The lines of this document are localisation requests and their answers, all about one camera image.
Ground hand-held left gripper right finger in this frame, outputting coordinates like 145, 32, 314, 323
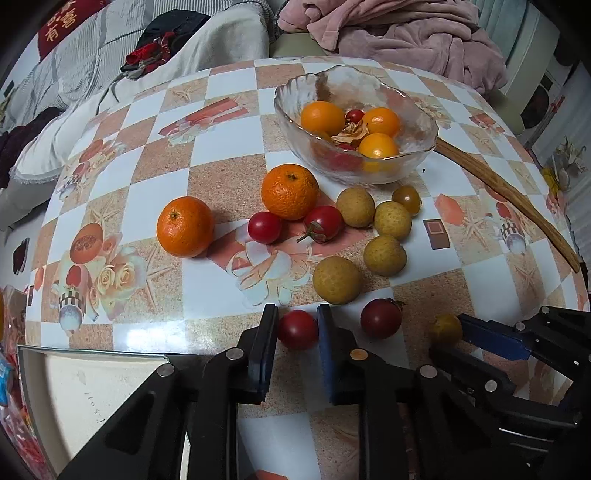
317, 304, 523, 480

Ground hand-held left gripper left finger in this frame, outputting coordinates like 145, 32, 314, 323
58, 304, 279, 480

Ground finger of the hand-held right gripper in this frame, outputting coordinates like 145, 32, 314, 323
429, 345, 580, 428
458, 305, 591, 386

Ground bright red cherry tomato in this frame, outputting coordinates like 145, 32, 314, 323
277, 309, 319, 350

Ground small yellow cherry tomato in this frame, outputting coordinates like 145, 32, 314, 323
431, 314, 463, 346

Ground clear glass bowl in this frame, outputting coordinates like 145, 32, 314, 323
274, 65, 439, 186

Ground dark red cherry tomato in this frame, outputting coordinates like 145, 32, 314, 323
360, 298, 404, 340

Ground large tan longan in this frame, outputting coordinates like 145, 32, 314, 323
312, 256, 363, 305

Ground round red cherry tomato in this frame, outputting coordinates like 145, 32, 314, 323
248, 211, 283, 244

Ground red cherry tomato with stem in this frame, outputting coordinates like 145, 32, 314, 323
298, 205, 344, 244

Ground orange mandarin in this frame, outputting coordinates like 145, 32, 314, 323
261, 164, 320, 221
156, 196, 216, 258

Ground long wooden stick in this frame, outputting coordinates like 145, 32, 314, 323
434, 138, 581, 274

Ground brownish cherry tomato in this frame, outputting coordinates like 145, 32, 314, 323
392, 185, 422, 218

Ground white tray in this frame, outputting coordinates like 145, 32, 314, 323
17, 345, 190, 480

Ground red tomato under peel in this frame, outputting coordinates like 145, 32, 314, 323
318, 143, 363, 172

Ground small smooth orange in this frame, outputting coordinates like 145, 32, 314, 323
358, 133, 400, 160
301, 101, 346, 136
362, 107, 401, 138

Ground dried fruit peel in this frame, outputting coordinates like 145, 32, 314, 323
331, 122, 370, 149

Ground checkered printed tablecloth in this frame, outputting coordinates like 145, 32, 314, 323
25, 56, 591, 480

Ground colourful snack packets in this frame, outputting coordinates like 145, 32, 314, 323
0, 286, 54, 480

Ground pink fleece blanket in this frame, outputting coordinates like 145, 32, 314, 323
276, 0, 509, 95

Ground dark maroon cloth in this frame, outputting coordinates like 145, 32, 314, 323
0, 107, 63, 189

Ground black and red clothing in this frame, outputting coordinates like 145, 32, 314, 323
120, 11, 212, 80

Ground grey striped sofa cover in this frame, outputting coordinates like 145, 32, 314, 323
0, 0, 271, 232

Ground red printed cushion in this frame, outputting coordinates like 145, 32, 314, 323
37, 0, 112, 61

